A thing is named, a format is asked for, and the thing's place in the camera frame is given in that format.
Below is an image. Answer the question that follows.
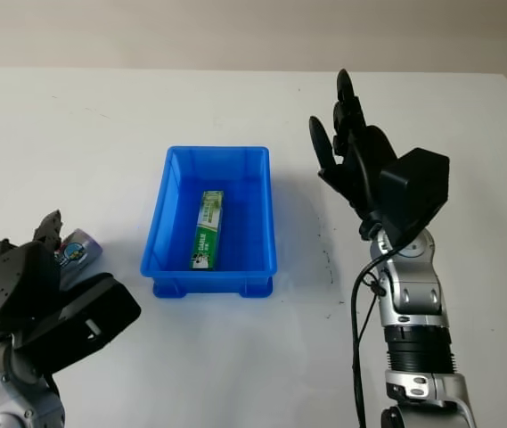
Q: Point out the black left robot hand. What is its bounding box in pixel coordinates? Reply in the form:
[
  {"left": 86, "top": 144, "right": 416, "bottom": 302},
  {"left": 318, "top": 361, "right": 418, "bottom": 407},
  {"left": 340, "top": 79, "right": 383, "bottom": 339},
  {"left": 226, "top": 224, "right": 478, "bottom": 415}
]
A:
[{"left": 0, "top": 209, "right": 65, "bottom": 349}]

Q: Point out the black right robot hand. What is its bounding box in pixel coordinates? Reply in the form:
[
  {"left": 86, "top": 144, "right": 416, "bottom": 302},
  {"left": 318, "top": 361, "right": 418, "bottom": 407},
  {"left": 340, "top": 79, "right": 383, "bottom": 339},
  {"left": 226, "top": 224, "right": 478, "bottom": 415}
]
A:
[{"left": 309, "top": 69, "right": 400, "bottom": 237}]

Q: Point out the lavender cylindrical container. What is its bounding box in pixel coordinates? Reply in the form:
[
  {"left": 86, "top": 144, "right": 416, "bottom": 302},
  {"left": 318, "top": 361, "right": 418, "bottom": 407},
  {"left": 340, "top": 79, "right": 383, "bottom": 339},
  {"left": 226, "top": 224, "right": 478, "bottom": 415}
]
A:
[{"left": 54, "top": 228, "right": 102, "bottom": 289}]

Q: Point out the green toothpaste box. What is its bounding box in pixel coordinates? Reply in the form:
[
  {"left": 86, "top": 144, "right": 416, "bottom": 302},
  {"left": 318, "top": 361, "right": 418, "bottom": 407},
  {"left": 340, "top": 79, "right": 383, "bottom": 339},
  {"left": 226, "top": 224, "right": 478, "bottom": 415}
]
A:
[{"left": 190, "top": 190, "right": 226, "bottom": 271}]

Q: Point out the blue plastic tray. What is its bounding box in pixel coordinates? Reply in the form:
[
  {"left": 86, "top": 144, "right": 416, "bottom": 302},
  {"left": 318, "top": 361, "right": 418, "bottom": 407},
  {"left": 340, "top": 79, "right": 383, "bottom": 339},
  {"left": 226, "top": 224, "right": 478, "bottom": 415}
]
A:
[{"left": 140, "top": 144, "right": 278, "bottom": 299}]

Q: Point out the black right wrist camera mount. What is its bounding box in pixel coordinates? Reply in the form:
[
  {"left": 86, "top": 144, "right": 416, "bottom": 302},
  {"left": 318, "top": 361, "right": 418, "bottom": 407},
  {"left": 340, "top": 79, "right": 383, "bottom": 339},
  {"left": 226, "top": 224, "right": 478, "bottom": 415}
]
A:
[{"left": 378, "top": 147, "right": 451, "bottom": 247}]

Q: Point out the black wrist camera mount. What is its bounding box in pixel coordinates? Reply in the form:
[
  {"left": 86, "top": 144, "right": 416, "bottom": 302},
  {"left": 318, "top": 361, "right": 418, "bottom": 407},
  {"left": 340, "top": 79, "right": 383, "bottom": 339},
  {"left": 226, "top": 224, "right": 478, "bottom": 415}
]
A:
[
  {"left": 378, "top": 147, "right": 451, "bottom": 247},
  {"left": 23, "top": 272, "right": 142, "bottom": 376}
]

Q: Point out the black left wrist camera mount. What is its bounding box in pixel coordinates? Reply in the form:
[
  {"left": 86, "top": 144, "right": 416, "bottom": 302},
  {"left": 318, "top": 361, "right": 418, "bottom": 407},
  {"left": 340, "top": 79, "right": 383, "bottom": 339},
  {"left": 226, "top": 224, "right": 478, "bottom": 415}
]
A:
[{"left": 23, "top": 272, "right": 142, "bottom": 376}]

